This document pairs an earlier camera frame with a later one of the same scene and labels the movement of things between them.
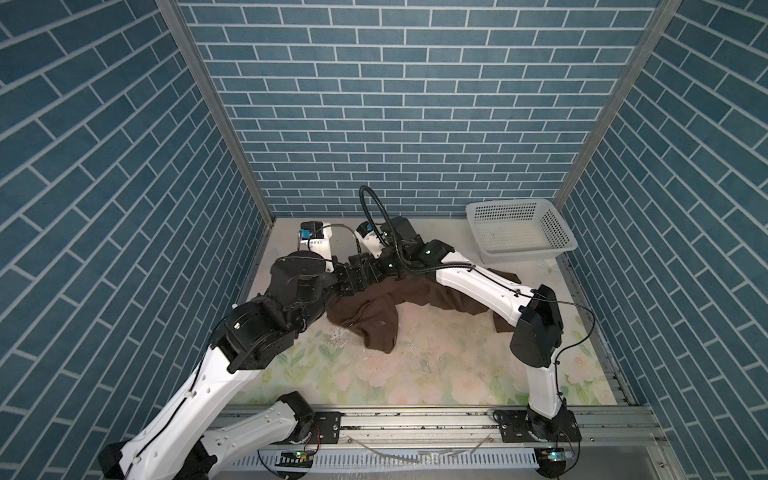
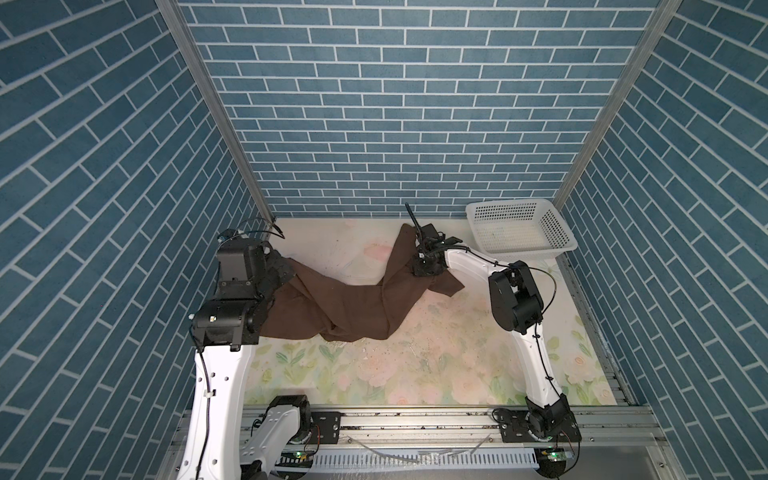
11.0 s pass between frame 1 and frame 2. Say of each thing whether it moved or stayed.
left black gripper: moved
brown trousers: moved
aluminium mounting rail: stayed
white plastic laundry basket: stayed
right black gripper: moved
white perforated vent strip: stayed
